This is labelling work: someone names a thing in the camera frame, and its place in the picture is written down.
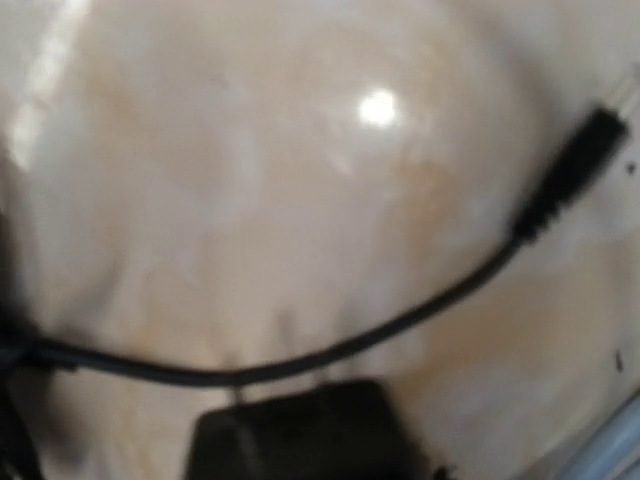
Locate black power adapter with cable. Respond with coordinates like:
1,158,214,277
0,64,640,480

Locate light blue power strip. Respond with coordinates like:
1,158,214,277
544,385,639,479

